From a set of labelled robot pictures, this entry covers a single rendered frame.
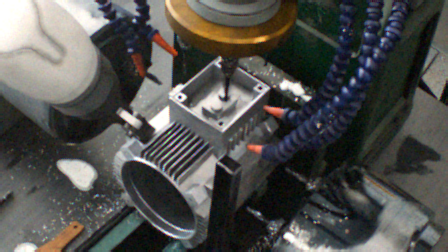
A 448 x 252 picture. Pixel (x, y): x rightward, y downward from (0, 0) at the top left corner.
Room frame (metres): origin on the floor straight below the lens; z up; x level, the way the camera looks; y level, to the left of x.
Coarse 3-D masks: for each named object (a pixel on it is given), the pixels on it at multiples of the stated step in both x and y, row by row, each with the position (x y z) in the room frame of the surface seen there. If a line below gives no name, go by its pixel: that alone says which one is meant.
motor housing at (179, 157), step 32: (160, 128) 0.77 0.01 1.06; (256, 128) 0.77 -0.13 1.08; (128, 160) 0.71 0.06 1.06; (160, 160) 0.68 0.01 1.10; (192, 160) 0.69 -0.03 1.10; (256, 160) 0.72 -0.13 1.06; (128, 192) 0.71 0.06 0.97; (160, 192) 0.73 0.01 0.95; (160, 224) 0.68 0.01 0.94; (192, 224) 0.67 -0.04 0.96
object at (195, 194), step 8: (264, 120) 0.78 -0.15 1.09; (272, 120) 0.78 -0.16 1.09; (264, 128) 0.77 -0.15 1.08; (272, 128) 0.77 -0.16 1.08; (128, 144) 0.72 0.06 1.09; (136, 144) 0.72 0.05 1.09; (128, 152) 0.71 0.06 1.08; (136, 152) 0.71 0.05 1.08; (192, 184) 0.66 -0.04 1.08; (184, 192) 0.64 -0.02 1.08; (192, 192) 0.64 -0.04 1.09; (200, 192) 0.64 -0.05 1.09; (128, 200) 0.71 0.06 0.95; (192, 200) 0.63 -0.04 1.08; (200, 200) 0.63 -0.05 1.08; (184, 240) 0.64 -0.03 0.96; (192, 240) 0.63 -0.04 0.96; (192, 248) 0.62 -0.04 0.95
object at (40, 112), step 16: (64, 0) 0.96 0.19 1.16; (80, 0) 0.96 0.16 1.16; (80, 16) 0.92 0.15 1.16; (96, 16) 0.92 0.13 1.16; (128, 16) 0.94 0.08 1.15; (96, 32) 0.88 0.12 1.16; (112, 32) 0.90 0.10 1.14; (112, 48) 0.90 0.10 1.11; (128, 48) 0.93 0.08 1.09; (144, 48) 0.96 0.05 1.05; (112, 64) 0.90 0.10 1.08; (128, 64) 0.90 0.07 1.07; (144, 64) 0.96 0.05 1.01; (0, 80) 0.88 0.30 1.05; (128, 80) 0.93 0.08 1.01; (16, 96) 0.85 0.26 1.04; (128, 96) 0.92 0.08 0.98; (32, 112) 0.82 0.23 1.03; (48, 112) 0.80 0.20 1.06; (48, 128) 0.80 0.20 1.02; (64, 128) 0.81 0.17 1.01; (80, 128) 0.83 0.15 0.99; (96, 128) 0.86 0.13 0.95
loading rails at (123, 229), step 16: (128, 208) 0.71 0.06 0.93; (240, 208) 0.73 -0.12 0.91; (256, 208) 0.78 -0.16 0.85; (112, 224) 0.68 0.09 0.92; (128, 224) 0.69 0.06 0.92; (144, 224) 0.70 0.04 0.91; (240, 224) 0.74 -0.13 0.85; (96, 240) 0.65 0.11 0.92; (112, 240) 0.65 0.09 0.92; (128, 240) 0.67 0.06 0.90; (144, 240) 0.70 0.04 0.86; (160, 240) 0.73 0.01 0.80
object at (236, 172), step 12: (228, 156) 0.58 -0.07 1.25; (216, 168) 0.57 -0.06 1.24; (228, 168) 0.56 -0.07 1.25; (240, 168) 0.56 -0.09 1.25; (216, 180) 0.57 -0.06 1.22; (228, 180) 0.56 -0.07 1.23; (240, 180) 0.56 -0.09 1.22; (216, 192) 0.56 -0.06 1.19; (228, 192) 0.55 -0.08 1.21; (216, 204) 0.56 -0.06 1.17; (228, 204) 0.55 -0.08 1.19; (216, 216) 0.56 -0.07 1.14; (228, 216) 0.55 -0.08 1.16; (216, 228) 0.56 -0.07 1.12; (228, 228) 0.56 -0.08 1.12; (216, 240) 0.56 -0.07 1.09; (228, 240) 0.56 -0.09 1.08
